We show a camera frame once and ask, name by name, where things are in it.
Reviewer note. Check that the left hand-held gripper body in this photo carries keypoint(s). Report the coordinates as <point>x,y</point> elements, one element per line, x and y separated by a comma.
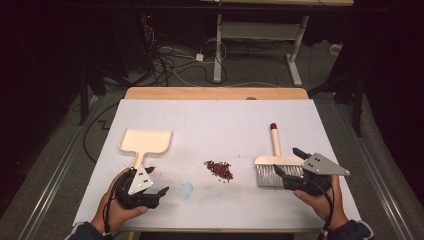
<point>140,181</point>

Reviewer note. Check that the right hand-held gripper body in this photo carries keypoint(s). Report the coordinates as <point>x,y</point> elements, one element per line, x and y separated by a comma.
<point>321,166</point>

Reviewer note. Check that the cream hand brush red tip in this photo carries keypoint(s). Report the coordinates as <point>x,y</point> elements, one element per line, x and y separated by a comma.
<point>276,143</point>

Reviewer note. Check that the cream plastic dustpan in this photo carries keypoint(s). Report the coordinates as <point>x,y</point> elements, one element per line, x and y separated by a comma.
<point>145,141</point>

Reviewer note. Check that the scatter of red beans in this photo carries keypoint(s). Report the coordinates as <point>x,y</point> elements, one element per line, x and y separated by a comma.
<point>220,170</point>

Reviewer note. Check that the person's right hand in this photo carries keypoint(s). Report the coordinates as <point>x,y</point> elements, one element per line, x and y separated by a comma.
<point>328,208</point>

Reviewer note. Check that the person's left hand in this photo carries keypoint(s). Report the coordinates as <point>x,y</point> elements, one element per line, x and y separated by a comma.
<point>111,215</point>

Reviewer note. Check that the black metal stand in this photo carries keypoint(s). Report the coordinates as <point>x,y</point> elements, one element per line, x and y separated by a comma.
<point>83,100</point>
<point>358,106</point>

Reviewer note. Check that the grey table grommet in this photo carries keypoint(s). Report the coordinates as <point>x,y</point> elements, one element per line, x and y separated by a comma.
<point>251,98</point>

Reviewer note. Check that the white board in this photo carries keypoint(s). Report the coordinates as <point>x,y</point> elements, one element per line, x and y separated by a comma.
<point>216,120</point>

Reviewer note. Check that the wooden table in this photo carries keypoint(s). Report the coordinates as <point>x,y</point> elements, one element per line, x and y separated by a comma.
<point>216,93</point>

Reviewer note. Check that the white power adapter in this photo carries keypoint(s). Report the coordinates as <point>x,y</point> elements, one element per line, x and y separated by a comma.
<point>199,57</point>

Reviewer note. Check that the metal floor rail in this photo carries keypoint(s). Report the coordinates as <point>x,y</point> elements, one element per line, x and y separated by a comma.
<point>376,180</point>
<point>53,180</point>

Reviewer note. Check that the white metal desk frame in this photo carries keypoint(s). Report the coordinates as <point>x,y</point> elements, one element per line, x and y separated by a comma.
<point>260,30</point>

